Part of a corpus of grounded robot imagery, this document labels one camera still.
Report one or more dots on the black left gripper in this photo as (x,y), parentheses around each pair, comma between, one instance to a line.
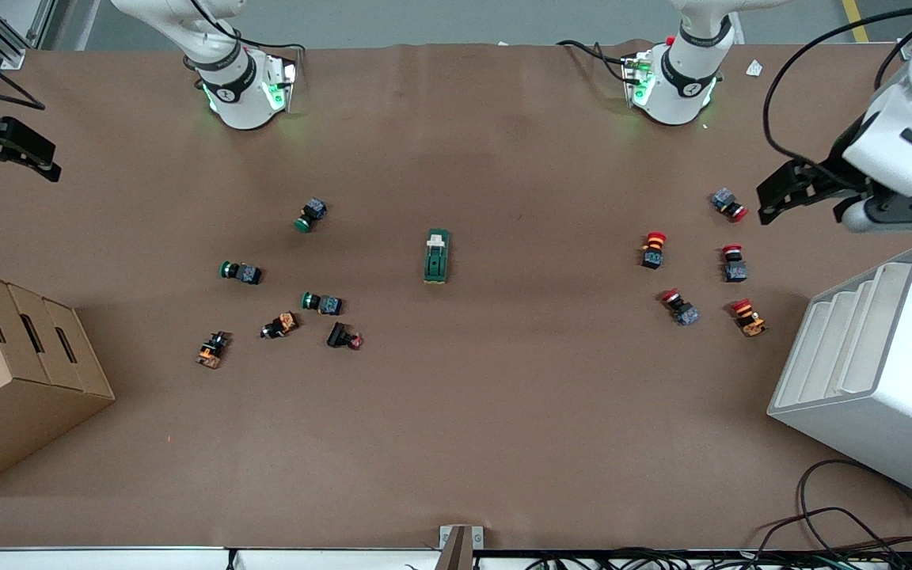
(830,176)

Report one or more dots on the green load switch white lever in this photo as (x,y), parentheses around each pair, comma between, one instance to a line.
(436,265)

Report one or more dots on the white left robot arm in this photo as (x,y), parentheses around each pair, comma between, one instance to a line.
(682,87)

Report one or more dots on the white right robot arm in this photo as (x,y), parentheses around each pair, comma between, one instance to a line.
(238,99)

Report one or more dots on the red push button grey block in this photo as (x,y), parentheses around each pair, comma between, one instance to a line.
(727,203)
(681,309)
(734,266)

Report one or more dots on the red emergency button orange block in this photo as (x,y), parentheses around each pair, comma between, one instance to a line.
(749,318)

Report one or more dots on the small white paper scrap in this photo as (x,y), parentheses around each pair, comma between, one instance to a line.
(754,68)

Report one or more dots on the green push button grey block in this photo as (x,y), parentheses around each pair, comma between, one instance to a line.
(324,303)
(312,214)
(244,273)

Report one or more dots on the white stepped storage rack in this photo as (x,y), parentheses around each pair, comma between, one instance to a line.
(891,404)

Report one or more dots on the black push button orange block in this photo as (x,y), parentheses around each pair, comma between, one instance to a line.
(212,351)
(282,324)

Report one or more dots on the brown cardboard box with slots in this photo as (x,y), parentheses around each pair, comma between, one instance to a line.
(5,412)

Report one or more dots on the brown table cover mat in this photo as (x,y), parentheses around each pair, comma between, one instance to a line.
(503,412)

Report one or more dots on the black switch with red lamp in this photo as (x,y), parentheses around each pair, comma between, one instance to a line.
(341,336)

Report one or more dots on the white table edge rail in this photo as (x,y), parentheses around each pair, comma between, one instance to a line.
(108,559)

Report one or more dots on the grey metal bracket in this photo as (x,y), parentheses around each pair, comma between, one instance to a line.
(448,538)

